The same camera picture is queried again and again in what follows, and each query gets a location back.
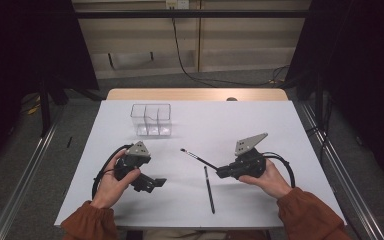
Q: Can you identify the white wall socket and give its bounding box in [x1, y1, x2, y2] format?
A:
[165, 0, 190, 10]

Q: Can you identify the person's left hand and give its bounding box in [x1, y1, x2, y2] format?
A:
[90, 149, 142, 210]

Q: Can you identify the white table cover board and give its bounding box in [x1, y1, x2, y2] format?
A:
[53, 99, 348, 230]

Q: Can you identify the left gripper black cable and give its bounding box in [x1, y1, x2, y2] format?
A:
[91, 143, 135, 200]

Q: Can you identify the black pen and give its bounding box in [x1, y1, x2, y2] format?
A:
[203, 165, 216, 215]

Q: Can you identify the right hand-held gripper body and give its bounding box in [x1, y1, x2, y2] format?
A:
[234, 132, 269, 180]

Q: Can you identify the person's right hand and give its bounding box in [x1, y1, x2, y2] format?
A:
[238, 159, 293, 200]

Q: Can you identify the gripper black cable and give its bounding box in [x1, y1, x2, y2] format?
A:
[262, 151, 296, 189]
[91, 143, 135, 200]

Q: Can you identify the clear acrylic divided organizer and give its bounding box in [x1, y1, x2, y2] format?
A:
[130, 103, 173, 137]

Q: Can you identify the light wooden table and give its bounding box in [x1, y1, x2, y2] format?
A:
[105, 87, 289, 102]

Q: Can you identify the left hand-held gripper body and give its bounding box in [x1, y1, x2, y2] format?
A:
[113, 140, 152, 181]

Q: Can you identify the black metal stand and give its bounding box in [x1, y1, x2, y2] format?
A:
[314, 72, 325, 132]
[38, 75, 52, 138]

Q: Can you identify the black curtain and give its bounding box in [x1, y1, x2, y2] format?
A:
[0, 0, 100, 178]
[286, 0, 384, 183]

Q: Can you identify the black horizontal metal bar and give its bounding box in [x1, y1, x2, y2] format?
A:
[74, 9, 311, 19]

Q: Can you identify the silver ferrule makeup brush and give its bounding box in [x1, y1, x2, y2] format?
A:
[180, 148, 220, 170]

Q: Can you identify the vertical wall trim strip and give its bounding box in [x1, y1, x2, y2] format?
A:
[196, 0, 203, 73]

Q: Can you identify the black wall cable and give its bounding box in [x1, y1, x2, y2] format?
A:
[171, 8, 291, 88]

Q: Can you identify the aluminium floor rail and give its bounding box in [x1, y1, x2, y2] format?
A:
[0, 105, 65, 240]
[299, 100, 384, 240]

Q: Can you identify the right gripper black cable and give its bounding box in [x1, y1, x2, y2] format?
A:
[262, 151, 296, 189]

